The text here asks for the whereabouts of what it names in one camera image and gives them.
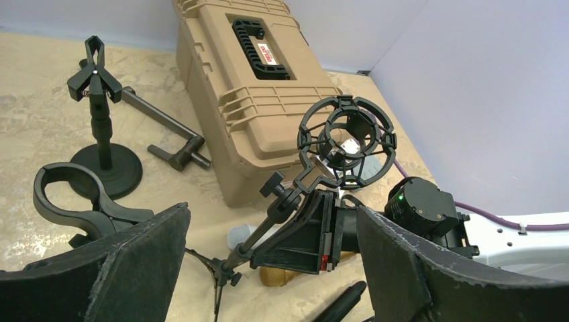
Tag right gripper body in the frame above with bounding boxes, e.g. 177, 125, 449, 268
331, 176, 480, 260

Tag black microphone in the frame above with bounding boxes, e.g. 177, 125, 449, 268
313, 280, 367, 322

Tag black L-shaped bracket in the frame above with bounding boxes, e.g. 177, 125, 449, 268
80, 58, 213, 173

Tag black round-base stand front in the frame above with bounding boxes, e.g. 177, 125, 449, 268
24, 162, 156, 270

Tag gold microphone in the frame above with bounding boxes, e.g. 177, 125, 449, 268
259, 251, 359, 289

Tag grey zip pouch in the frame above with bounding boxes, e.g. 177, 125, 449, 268
354, 156, 382, 180

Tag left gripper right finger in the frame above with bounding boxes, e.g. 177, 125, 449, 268
356, 207, 568, 321

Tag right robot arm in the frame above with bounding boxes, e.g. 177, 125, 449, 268
250, 176, 568, 274

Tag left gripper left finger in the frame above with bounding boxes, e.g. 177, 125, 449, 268
1, 203, 191, 321

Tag black round-base stand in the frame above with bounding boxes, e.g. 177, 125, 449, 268
67, 36, 143, 200
24, 162, 156, 270

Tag tan plastic tool case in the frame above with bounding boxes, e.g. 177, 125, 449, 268
172, 1, 341, 207

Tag white microphone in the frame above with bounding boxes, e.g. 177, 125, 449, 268
227, 224, 279, 250

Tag black tripod mic stand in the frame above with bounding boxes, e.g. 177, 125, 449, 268
199, 95, 397, 315

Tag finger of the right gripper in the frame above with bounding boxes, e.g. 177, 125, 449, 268
250, 190, 335, 274

